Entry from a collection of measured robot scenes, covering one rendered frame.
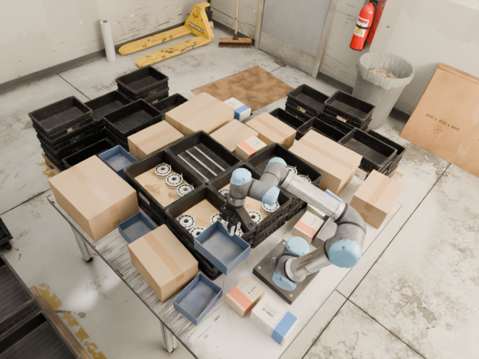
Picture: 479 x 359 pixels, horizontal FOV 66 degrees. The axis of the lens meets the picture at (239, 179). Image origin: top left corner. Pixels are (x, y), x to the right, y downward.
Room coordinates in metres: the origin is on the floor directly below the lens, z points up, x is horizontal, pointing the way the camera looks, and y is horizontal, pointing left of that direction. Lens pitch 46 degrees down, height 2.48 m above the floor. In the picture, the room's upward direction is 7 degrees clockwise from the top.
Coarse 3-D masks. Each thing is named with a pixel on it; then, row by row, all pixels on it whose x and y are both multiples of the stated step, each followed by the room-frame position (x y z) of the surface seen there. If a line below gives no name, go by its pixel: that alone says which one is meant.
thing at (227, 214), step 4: (224, 204) 1.02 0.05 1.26; (228, 204) 0.98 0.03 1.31; (220, 208) 1.00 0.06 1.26; (224, 208) 1.01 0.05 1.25; (228, 208) 1.00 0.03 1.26; (232, 208) 0.99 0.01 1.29; (236, 208) 0.97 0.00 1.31; (240, 208) 0.97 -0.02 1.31; (224, 212) 0.99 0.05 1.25; (228, 212) 0.98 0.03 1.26; (232, 212) 0.99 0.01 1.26; (220, 216) 0.99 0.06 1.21; (224, 216) 0.99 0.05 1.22; (228, 216) 0.97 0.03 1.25; (232, 216) 0.97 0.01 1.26; (224, 220) 0.98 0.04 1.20; (228, 220) 0.97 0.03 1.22; (232, 220) 0.95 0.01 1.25; (236, 220) 0.97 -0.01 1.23; (232, 224) 0.95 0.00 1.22
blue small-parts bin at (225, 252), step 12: (216, 228) 1.03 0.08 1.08; (204, 240) 0.96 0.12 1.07; (216, 240) 0.97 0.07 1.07; (228, 240) 0.98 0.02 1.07; (240, 240) 0.95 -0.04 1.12; (204, 252) 0.88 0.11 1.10; (216, 252) 0.90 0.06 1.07; (228, 252) 0.91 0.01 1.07; (240, 252) 0.92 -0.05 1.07; (216, 264) 0.83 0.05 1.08; (228, 264) 0.85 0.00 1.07
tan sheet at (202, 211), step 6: (198, 204) 1.36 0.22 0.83; (204, 204) 1.36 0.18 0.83; (210, 204) 1.37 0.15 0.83; (192, 210) 1.31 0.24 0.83; (198, 210) 1.32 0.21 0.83; (204, 210) 1.32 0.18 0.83; (210, 210) 1.33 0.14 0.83; (216, 210) 1.33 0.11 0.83; (192, 216) 1.27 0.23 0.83; (198, 216) 1.28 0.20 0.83; (204, 216) 1.28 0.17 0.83; (210, 216) 1.29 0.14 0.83; (198, 222) 1.23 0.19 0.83; (204, 222) 1.24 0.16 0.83
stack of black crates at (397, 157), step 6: (366, 132) 2.89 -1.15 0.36; (372, 132) 2.90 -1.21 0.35; (378, 138) 2.86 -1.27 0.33; (384, 138) 2.83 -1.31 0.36; (390, 144) 2.78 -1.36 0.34; (396, 144) 2.75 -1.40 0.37; (402, 150) 2.71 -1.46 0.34; (396, 156) 2.70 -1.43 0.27; (396, 162) 2.61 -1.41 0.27; (390, 168) 2.51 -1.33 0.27; (384, 174) 2.49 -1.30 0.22
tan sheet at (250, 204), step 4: (228, 184) 1.54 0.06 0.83; (224, 188) 1.51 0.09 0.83; (228, 188) 1.51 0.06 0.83; (248, 200) 1.44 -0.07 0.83; (252, 200) 1.44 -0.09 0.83; (256, 200) 1.45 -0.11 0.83; (244, 204) 1.40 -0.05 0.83; (248, 204) 1.41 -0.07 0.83; (252, 204) 1.41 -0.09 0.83; (256, 204) 1.41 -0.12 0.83; (260, 204) 1.42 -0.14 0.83; (248, 208) 1.38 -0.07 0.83; (252, 208) 1.38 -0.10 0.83; (256, 208) 1.39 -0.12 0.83; (260, 208) 1.39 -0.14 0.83; (264, 216) 1.34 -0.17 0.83
